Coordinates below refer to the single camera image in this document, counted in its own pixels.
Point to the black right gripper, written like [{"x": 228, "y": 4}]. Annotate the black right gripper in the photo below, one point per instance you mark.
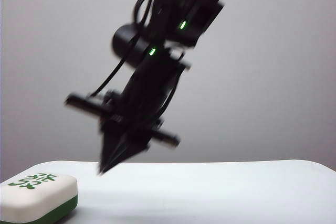
[{"x": 147, "y": 90}]

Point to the white green foam mahjong tile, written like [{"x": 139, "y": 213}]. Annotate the white green foam mahjong tile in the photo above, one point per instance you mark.
[{"x": 39, "y": 195}]

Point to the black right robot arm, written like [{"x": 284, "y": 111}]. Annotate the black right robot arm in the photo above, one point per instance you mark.
[{"x": 183, "y": 3}]

